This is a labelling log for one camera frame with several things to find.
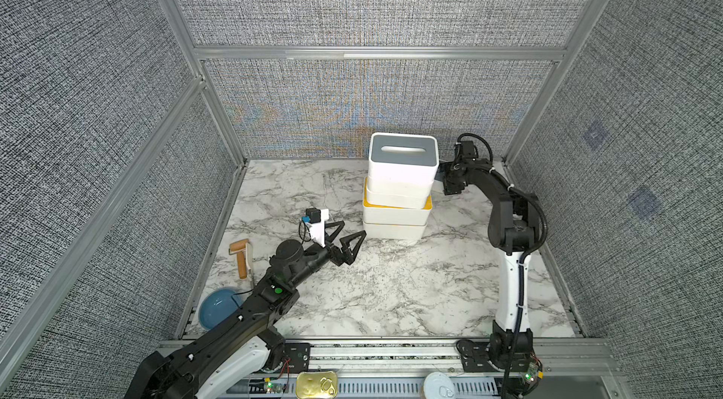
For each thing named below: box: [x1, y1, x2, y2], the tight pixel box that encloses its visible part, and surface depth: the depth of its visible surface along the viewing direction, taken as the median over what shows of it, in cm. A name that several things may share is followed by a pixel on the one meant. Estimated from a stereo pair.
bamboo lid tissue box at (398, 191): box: [365, 175, 435, 209], surface depth 78 cm
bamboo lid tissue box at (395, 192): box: [367, 176, 434, 207], surface depth 79 cm
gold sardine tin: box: [295, 370, 338, 399], surface depth 68 cm
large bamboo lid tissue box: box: [363, 221, 428, 240], surface depth 92 cm
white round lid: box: [422, 370, 457, 399], surface depth 66 cm
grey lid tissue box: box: [368, 131, 440, 182], surface depth 74 cm
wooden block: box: [228, 239, 250, 279], surface depth 92 cm
